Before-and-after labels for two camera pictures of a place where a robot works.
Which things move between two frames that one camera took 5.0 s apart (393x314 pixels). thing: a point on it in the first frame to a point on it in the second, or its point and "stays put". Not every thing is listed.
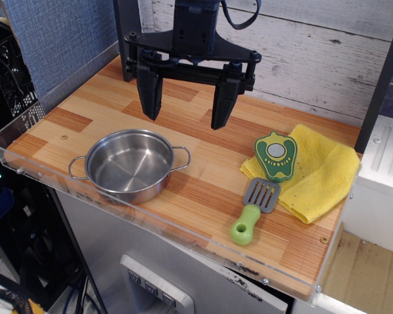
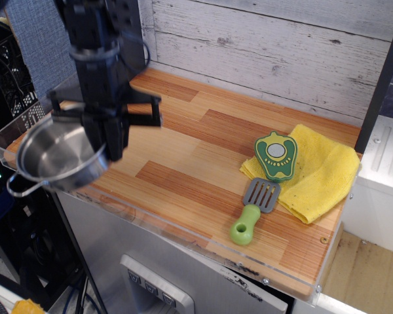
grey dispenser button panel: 149,292 stays put
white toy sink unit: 376,211 stays put
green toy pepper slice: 277,154 stays put
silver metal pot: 130,167 to 59,153
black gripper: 194,49 to 104,88
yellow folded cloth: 326,169 stays put
